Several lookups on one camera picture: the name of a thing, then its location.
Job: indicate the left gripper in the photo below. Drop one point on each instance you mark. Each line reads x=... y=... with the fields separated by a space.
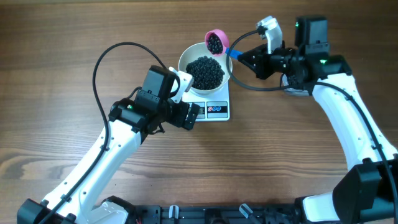
x=178 y=121

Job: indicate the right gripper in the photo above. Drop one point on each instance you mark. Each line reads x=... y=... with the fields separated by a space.
x=259 y=65

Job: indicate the pink scoop blue handle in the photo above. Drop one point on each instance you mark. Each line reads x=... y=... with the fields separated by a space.
x=225 y=41

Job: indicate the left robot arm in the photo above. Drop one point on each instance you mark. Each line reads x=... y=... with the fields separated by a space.
x=129 y=123

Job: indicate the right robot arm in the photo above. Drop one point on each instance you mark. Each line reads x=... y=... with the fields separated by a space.
x=368 y=192

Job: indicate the white digital kitchen scale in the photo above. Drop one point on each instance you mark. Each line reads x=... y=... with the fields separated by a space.
x=214 y=105

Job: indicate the black beans in bowl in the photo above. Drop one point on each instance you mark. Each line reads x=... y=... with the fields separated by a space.
x=206 y=72

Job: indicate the white bowl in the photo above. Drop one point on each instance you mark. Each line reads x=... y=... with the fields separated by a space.
x=200 y=50

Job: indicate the black beans in scoop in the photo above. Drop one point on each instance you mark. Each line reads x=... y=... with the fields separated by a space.
x=214 y=44

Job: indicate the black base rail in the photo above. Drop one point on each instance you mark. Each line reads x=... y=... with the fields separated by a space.
x=154 y=214

